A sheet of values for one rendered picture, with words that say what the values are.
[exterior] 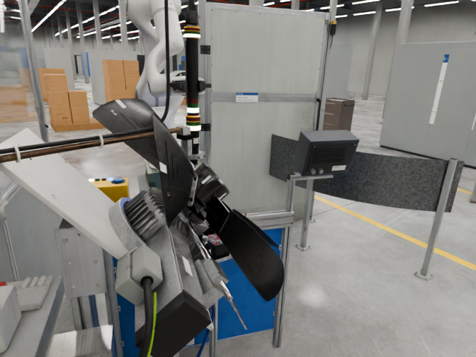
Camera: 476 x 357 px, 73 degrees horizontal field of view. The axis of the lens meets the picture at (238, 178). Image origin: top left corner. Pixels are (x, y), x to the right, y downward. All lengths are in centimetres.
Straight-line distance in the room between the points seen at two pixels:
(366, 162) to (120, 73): 745
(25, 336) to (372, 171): 230
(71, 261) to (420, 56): 683
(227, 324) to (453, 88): 588
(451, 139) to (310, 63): 424
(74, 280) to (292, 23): 263
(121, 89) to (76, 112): 133
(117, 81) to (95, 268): 832
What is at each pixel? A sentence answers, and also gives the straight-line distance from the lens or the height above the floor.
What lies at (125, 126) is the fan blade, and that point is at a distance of 95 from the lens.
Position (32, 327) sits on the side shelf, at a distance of 109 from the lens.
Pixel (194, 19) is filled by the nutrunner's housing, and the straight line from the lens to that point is 97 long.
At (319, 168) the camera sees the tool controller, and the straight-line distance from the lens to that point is 158.
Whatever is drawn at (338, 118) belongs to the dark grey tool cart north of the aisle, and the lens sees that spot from 770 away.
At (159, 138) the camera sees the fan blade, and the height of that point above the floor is 139.
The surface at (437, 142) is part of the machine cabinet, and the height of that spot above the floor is 33.
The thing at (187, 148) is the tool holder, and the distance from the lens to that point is 97.
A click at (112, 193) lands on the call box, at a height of 104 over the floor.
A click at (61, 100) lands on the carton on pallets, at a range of 849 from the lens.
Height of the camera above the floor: 153
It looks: 19 degrees down
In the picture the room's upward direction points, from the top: 2 degrees clockwise
